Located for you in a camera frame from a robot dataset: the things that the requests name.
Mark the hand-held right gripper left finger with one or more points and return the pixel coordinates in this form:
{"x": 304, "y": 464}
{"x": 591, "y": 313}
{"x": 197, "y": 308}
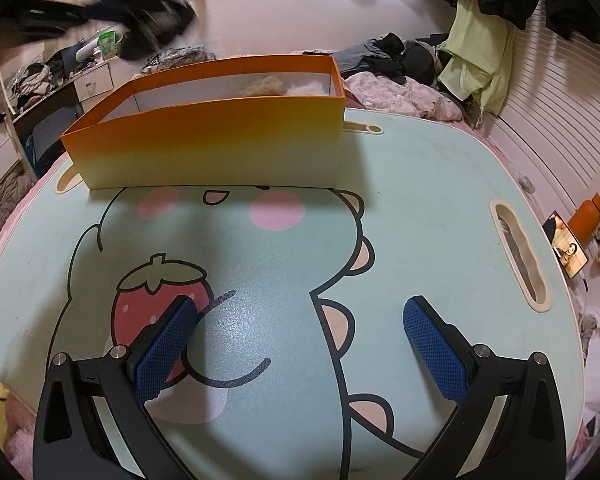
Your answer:
{"x": 165, "y": 345}

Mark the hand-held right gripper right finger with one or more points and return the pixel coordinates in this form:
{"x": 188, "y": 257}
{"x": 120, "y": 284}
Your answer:
{"x": 432, "y": 345}

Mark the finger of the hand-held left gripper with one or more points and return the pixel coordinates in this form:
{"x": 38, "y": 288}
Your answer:
{"x": 55, "y": 10}

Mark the orange cardboard box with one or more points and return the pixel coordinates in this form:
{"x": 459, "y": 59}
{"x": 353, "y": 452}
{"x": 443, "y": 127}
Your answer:
{"x": 205, "y": 145}

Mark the green and white cup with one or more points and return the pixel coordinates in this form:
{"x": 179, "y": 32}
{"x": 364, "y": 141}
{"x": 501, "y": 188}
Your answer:
{"x": 107, "y": 44}

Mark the clothes pile on desk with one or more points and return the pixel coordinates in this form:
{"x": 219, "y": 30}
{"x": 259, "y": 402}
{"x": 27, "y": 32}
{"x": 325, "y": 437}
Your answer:
{"x": 35, "y": 77}

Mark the white desk drawer cabinet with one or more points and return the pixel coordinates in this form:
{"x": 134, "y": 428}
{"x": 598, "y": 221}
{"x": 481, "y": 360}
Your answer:
{"x": 95, "y": 80}

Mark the black bag under desk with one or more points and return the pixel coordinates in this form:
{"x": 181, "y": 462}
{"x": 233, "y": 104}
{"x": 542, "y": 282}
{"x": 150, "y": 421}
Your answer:
{"x": 47, "y": 135}

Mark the grey patterned cloth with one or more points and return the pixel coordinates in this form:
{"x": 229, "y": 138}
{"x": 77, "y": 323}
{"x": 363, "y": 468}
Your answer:
{"x": 180, "y": 57}

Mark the smartphone with lit screen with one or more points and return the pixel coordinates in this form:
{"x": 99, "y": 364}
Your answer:
{"x": 567, "y": 250}

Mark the pink fluffy rug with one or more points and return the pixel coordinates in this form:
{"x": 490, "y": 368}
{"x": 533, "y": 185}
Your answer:
{"x": 15, "y": 430}

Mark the orange bottle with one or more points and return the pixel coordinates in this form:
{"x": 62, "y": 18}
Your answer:
{"x": 585, "y": 220}

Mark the light green hanging garment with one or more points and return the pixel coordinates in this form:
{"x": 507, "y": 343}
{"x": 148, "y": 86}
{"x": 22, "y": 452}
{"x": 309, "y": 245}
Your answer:
{"x": 472, "y": 60}

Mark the pile of dark clothes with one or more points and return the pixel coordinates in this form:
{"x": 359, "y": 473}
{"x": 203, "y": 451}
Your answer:
{"x": 395, "y": 57}

